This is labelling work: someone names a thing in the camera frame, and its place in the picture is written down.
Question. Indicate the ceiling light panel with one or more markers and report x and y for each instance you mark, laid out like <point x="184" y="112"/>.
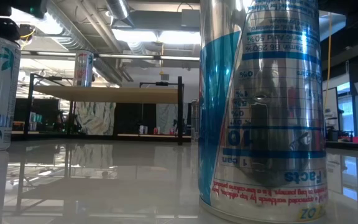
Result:
<point x="135" y="35"/>

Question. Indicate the long tube light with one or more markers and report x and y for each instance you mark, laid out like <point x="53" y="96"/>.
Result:
<point x="129" y="56"/>

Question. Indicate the tall white can pink band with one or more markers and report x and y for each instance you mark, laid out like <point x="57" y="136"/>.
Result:
<point x="83" y="68"/>

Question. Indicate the black framed whiteboard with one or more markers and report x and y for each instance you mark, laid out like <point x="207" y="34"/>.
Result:
<point x="331" y="102"/>

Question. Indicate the silver ventilation duct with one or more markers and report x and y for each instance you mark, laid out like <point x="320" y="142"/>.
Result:
<point x="117" y="9"/>

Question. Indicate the small red box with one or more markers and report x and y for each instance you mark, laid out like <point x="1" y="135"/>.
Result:
<point x="357" y="139"/>

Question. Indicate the wooden shelf black metal frame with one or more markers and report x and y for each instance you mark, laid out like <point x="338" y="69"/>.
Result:
<point x="110" y="94"/>

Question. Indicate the clear plastic covered object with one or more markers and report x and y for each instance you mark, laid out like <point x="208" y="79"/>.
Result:
<point x="95" y="118"/>
<point x="166" y="116"/>

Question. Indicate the blue silver Red Bull can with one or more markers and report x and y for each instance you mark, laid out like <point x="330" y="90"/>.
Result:
<point x="259" y="109"/>
<point x="194" y="121"/>

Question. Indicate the grey ceiling unit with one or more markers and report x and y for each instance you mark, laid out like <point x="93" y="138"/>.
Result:
<point x="190" y="18"/>

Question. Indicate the black aluminium rig frame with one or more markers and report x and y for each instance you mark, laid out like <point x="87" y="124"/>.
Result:
<point x="73" y="137"/>

